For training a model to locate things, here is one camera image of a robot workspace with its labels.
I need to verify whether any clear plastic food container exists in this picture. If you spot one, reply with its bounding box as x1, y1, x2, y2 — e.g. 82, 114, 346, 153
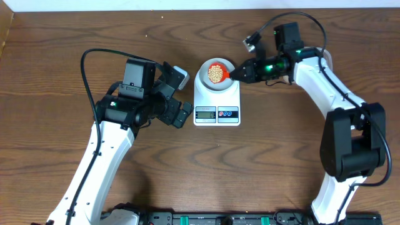
323, 49, 333, 71

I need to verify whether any red plastic measuring scoop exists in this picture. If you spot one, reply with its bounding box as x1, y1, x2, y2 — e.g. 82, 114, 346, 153
207, 62, 230, 84

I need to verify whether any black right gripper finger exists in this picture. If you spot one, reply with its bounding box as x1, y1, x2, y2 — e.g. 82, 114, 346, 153
229, 64, 252, 76
229, 74, 250, 83

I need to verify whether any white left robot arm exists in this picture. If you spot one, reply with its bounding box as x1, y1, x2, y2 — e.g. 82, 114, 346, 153
46, 58, 193, 224

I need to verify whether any white digital kitchen scale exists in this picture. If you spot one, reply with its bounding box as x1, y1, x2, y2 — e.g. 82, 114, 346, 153
193, 71, 241, 126

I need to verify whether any pile of soybeans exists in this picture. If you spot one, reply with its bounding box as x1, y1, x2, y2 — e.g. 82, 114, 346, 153
208, 65, 224, 83

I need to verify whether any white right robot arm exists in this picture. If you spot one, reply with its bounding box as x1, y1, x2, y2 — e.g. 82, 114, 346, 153
229, 22, 391, 224

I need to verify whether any white round bowl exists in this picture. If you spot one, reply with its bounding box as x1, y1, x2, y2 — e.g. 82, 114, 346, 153
197, 58, 235, 91

